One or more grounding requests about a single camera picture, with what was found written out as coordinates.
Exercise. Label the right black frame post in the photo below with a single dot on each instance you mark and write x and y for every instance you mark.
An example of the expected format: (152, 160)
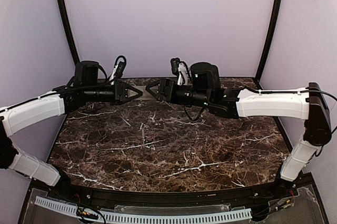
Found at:
(268, 39)

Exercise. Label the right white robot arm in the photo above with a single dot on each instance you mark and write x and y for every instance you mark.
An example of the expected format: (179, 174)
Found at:
(200, 85)

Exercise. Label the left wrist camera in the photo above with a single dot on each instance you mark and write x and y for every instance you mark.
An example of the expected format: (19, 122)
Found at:
(118, 70)

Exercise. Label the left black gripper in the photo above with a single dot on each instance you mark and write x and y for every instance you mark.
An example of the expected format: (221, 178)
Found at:
(118, 92)

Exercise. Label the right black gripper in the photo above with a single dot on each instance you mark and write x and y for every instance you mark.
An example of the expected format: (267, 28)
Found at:
(168, 90)

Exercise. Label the white AC remote control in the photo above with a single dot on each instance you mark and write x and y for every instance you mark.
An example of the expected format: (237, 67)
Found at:
(146, 95)

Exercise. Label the black front table rail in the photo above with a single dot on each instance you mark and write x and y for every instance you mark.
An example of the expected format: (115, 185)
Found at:
(255, 197)

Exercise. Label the left black frame post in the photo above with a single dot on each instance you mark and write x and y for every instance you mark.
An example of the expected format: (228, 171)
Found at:
(68, 31)

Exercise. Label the white slotted cable duct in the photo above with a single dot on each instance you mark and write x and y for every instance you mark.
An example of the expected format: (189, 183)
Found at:
(107, 216)

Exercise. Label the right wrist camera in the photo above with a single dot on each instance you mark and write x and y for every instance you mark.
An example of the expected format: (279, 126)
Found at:
(180, 70)

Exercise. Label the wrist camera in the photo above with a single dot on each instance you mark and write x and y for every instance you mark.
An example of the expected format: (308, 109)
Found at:
(180, 70)
(118, 70)

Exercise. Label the black frame post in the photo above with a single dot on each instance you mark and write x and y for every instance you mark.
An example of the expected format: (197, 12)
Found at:
(68, 31)
(268, 39)

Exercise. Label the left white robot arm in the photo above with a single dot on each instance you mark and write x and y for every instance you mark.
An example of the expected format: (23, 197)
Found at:
(82, 88)

